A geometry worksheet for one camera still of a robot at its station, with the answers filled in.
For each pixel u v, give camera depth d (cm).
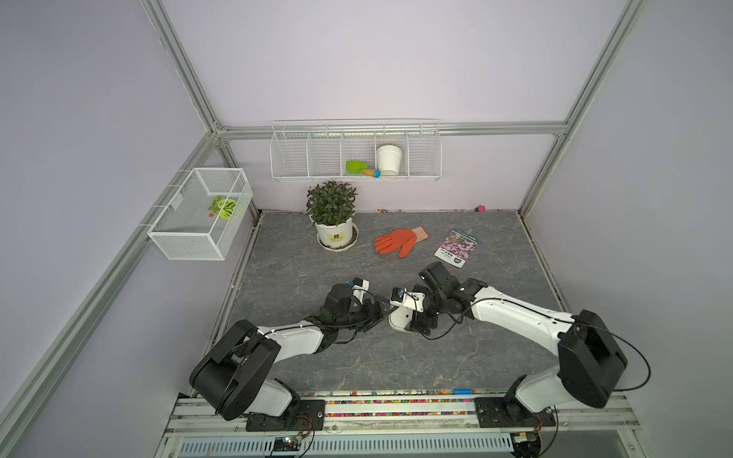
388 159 92
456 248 108
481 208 124
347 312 73
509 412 65
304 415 72
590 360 42
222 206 80
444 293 65
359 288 82
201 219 81
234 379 43
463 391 79
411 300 71
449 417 74
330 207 96
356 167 99
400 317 83
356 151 99
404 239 112
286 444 72
